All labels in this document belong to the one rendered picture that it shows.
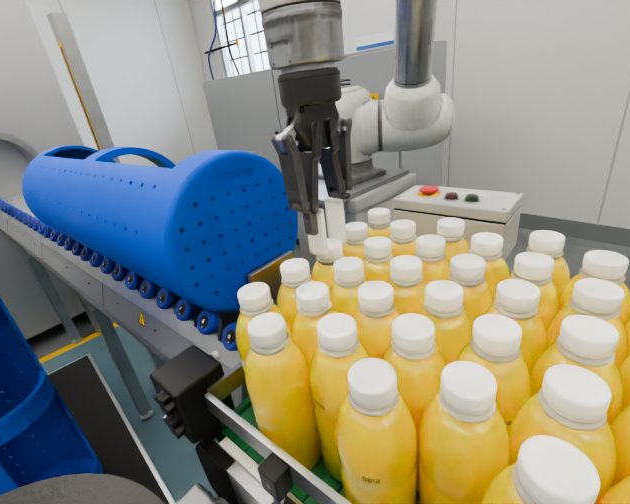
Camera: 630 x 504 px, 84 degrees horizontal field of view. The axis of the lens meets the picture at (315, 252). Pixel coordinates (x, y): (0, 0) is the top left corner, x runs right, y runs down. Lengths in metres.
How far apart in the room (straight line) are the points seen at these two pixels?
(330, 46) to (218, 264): 0.36
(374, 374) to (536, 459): 0.11
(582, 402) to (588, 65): 2.87
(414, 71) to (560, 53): 2.14
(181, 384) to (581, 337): 0.42
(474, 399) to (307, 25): 0.37
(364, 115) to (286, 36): 0.71
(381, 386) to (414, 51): 0.89
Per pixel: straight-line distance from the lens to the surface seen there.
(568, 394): 0.31
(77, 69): 2.01
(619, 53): 3.07
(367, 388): 0.29
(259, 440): 0.43
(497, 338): 0.34
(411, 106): 1.08
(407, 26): 1.03
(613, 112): 3.09
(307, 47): 0.42
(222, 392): 0.52
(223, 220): 0.60
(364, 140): 1.12
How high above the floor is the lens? 1.32
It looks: 26 degrees down
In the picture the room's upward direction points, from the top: 8 degrees counter-clockwise
